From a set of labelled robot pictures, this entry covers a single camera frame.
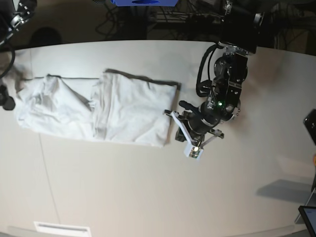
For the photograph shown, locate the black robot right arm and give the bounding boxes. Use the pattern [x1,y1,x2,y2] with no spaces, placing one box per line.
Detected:
[0,0,38,111]

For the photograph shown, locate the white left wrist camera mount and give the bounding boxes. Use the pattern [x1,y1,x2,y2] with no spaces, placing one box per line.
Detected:
[164,110,224,160]

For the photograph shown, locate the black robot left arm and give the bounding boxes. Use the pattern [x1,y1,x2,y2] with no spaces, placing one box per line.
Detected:
[174,0,264,147]

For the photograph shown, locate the blue box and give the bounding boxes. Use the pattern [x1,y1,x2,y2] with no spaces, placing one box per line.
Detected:
[111,0,178,7]

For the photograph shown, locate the black phone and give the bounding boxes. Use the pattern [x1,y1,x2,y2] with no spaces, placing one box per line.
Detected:
[303,109,316,144]

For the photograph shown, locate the black tablet screen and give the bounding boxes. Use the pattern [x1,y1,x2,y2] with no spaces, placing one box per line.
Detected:
[298,206,316,237]

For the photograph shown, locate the white T-shirt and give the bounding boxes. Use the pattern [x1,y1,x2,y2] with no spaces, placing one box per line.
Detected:
[14,72,177,147]

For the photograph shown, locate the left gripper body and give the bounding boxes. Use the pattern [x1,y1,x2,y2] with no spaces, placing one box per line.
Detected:
[177,100,224,145]

